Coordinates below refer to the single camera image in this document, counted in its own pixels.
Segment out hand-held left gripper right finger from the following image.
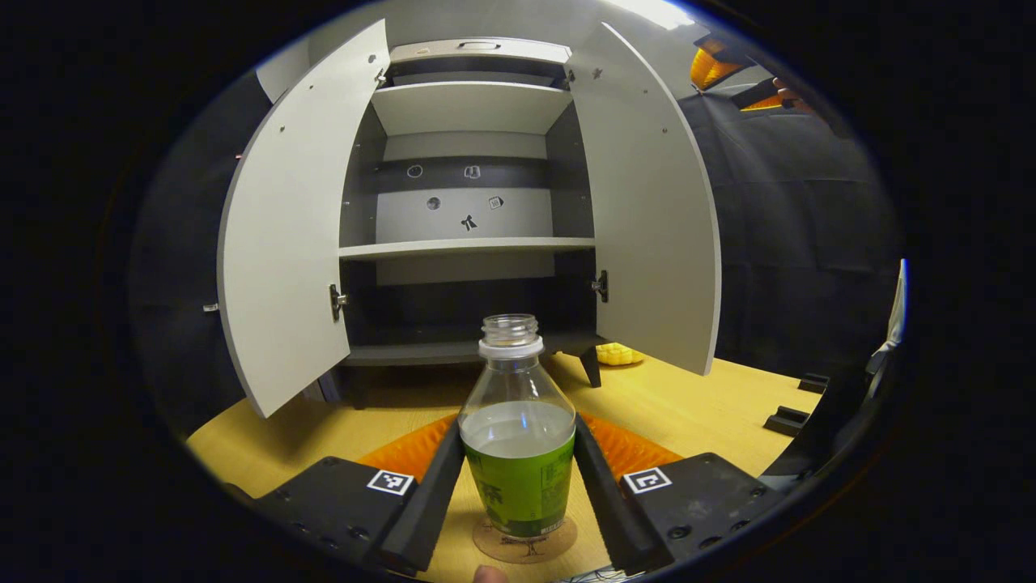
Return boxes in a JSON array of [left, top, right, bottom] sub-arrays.
[[573, 413, 791, 576]]

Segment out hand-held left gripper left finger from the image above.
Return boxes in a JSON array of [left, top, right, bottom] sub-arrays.
[[251, 415, 467, 576]]

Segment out round brown coaster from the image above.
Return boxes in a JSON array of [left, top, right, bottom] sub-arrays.
[[472, 514, 579, 565]]

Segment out green label plastic bottle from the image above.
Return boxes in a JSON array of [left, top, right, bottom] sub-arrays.
[[457, 314, 577, 540]]

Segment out white cabinet door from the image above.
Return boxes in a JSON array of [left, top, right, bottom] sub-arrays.
[[217, 20, 391, 419], [567, 22, 722, 377]]

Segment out grey white cabinet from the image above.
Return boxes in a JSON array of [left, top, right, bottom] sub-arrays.
[[320, 36, 609, 406]]

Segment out white cabinet shelf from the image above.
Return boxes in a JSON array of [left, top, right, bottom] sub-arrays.
[[372, 81, 574, 137], [339, 236, 597, 261]]

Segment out white cabinet drawer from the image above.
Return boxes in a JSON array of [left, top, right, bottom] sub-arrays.
[[389, 38, 572, 66]]

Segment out black backdrop cloth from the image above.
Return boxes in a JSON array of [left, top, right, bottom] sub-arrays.
[[129, 73, 276, 442], [678, 65, 904, 381]]

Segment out white fabric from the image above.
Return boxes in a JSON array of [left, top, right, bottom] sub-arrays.
[[866, 259, 908, 375]]

